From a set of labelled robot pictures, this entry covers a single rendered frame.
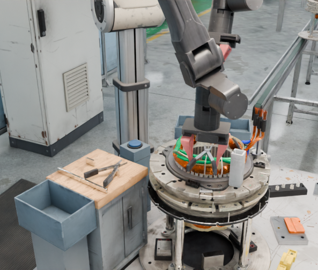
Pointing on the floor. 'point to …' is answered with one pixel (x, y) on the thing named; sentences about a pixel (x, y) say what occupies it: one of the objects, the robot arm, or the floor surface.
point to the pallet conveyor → (264, 103)
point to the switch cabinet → (46, 70)
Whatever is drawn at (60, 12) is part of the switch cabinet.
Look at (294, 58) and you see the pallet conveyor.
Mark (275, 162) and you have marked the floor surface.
